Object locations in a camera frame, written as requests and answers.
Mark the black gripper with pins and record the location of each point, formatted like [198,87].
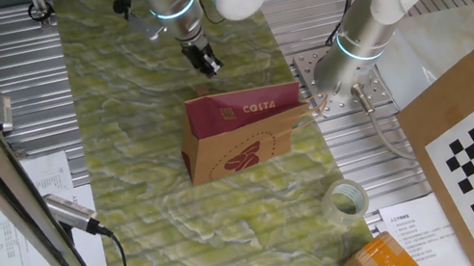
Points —
[197,53]

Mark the silver ridged camera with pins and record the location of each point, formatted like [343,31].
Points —
[66,211]

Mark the brown maroon Costa paper bag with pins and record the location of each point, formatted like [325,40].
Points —
[224,150]

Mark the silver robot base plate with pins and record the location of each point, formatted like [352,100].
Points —
[378,92]

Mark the clear tape roll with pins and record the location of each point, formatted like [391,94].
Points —
[326,207]

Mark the green marble pattern mat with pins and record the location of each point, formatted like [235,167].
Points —
[135,183]

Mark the small brown cube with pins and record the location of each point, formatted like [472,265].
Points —
[202,91]

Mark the silver wrist bracket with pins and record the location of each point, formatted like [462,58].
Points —
[145,28]

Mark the small silver camera box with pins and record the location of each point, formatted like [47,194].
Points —
[4,114]

